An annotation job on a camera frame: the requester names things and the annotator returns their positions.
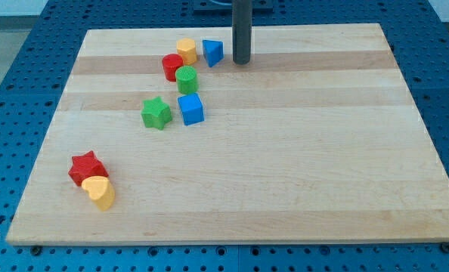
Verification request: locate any blue triangle block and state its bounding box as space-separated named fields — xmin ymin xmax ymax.
xmin=202 ymin=39 xmax=224 ymax=67

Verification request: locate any green star block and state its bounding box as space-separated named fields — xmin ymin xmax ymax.
xmin=141 ymin=96 xmax=172 ymax=130

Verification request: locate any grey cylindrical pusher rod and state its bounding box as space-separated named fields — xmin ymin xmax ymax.
xmin=231 ymin=0 xmax=252 ymax=65

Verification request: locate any red star block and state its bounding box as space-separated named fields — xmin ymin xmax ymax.
xmin=68 ymin=150 xmax=109 ymax=187

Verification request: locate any red cylinder block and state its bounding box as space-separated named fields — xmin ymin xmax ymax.
xmin=161 ymin=54 xmax=184 ymax=82

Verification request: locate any yellow heart block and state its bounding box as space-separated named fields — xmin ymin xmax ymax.
xmin=82 ymin=176 xmax=116 ymax=212

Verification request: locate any blue cube block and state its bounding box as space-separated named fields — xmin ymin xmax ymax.
xmin=178 ymin=93 xmax=204 ymax=125

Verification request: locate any green cylinder block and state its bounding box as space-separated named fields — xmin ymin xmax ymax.
xmin=175 ymin=66 xmax=199 ymax=94

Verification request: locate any yellow hexagon block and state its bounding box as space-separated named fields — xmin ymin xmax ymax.
xmin=176 ymin=38 xmax=197 ymax=65

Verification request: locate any wooden board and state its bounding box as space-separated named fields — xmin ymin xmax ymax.
xmin=6 ymin=23 xmax=449 ymax=246

